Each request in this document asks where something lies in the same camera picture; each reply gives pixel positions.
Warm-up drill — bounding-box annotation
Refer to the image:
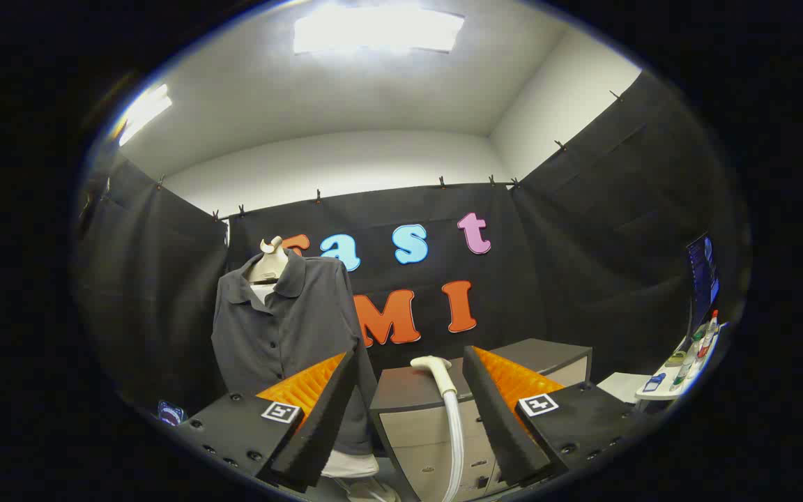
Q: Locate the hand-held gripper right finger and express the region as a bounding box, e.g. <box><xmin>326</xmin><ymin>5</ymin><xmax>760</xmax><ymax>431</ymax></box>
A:
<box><xmin>462</xmin><ymin>345</ymin><xmax>646</xmax><ymax>487</ymax></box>

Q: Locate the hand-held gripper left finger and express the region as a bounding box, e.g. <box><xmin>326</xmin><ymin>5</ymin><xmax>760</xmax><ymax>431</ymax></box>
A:
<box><xmin>175</xmin><ymin>351</ymin><xmax>359</xmax><ymax>492</ymax></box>

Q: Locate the dark grey button shirt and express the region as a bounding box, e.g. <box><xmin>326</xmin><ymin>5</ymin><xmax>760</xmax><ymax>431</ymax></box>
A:
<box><xmin>211</xmin><ymin>251</ymin><xmax>379</xmax><ymax>457</ymax></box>

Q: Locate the grey top drawer cabinet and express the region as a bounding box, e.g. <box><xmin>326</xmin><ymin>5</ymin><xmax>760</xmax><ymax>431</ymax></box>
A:
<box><xmin>369</xmin><ymin>338</ymin><xmax>592</xmax><ymax>502</ymax></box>

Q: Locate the blue round object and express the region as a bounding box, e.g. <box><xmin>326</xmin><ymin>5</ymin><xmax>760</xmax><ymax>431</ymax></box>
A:
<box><xmin>158</xmin><ymin>400</ymin><xmax>188</xmax><ymax>427</ymax></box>

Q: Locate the white side shelf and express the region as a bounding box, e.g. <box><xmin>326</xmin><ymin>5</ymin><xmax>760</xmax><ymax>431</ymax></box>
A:
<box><xmin>637</xmin><ymin>324</ymin><xmax>723</xmax><ymax>400</ymax></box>

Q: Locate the green cap bottle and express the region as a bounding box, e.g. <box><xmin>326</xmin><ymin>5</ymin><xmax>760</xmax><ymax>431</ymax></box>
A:
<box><xmin>672</xmin><ymin>342</ymin><xmax>702</xmax><ymax>388</ymax></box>

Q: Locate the black backdrop cloth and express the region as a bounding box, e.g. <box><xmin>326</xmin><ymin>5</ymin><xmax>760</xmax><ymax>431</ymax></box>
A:
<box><xmin>74</xmin><ymin>70</ymin><xmax>744</xmax><ymax>419</ymax></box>

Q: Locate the red cap bottle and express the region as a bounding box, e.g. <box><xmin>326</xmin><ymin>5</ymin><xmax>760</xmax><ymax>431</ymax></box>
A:
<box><xmin>698</xmin><ymin>310</ymin><xmax>720</xmax><ymax>358</ymax></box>

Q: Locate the narrow ceiling light panel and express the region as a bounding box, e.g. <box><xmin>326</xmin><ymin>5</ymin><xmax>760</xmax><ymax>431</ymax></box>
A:
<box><xmin>117</xmin><ymin>84</ymin><xmax>174</xmax><ymax>147</ymax></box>

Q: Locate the large ceiling light panel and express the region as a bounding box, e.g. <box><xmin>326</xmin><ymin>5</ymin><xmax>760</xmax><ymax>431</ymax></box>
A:
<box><xmin>293</xmin><ymin>6</ymin><xmax>465</xmax><ymax>55</ymax></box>

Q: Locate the white steamer hose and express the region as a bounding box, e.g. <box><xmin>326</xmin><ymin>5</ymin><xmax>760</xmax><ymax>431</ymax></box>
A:
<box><xmin>441</xmin><ymin>390</ymin><xmax>466</xmax><ymax>502</ymax></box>

